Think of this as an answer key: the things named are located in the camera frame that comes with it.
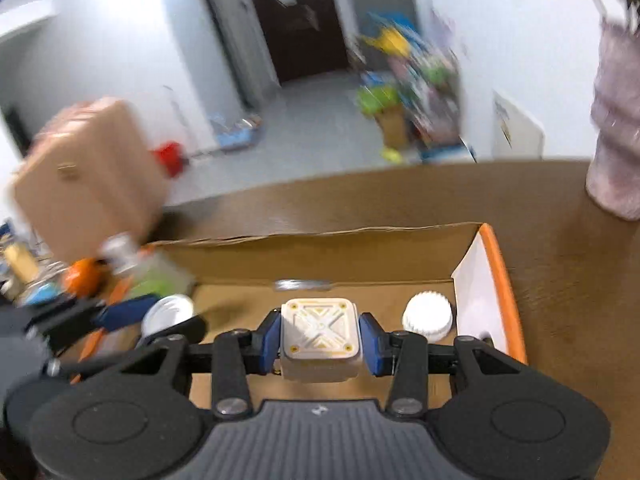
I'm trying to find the white small cup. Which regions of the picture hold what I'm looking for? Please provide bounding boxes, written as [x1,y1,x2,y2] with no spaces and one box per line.
[402,290,455,345]

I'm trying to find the white panel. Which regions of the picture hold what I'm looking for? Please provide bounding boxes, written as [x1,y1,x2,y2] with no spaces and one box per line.
[492,89,546,162]

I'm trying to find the cream square box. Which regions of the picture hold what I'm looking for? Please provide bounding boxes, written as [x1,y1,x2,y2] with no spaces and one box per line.
[279,298,364,384]

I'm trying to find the red object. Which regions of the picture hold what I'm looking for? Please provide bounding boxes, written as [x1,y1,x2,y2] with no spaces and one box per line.
[151,142,192,179]

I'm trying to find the orange fruit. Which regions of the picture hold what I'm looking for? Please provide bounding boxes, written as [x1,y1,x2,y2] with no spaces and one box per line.
[62,258,109,297]

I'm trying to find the dark brown door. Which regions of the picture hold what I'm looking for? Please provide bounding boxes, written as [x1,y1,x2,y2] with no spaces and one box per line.
[244,0,352,86]

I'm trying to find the orange cardboard box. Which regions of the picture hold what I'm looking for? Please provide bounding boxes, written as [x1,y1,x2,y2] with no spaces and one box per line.
[72,222,529,411]

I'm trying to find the pink textured vase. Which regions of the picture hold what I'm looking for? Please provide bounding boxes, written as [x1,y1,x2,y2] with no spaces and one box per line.
[585,16,640,222]

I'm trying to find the green spray bottle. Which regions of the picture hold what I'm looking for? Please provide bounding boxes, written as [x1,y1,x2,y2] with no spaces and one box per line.
[100,232,197,306]

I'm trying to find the blue floor items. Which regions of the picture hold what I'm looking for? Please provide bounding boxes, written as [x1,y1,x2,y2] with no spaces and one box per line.
[209,114,267,154]

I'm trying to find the pile of colourful household clutter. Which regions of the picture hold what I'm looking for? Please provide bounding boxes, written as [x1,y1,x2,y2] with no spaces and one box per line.
[350,10,465,165]

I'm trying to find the yellow toy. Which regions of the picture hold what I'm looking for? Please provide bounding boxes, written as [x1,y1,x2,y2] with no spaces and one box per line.
[376,26,414,57]

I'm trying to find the white plastic container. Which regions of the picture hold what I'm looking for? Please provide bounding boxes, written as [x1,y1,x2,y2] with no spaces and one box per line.
[141,294,196,337]

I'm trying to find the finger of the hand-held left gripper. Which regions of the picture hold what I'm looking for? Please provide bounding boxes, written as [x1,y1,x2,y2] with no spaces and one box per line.
[45,316,209,382]
[25,295,162,357]

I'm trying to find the grey side door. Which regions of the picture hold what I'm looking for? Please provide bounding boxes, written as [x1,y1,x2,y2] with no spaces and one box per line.
[192,0,282,111]

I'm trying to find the pink hard suitcase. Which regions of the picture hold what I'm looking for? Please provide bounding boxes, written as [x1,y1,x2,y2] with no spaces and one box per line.
[9,97,174,262]

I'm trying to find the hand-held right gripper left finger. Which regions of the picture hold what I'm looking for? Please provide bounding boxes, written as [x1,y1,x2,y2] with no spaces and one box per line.
[119,310,282,418]

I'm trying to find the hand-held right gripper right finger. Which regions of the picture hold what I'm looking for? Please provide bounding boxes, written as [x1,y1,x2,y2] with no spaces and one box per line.
[361,312,523,416]

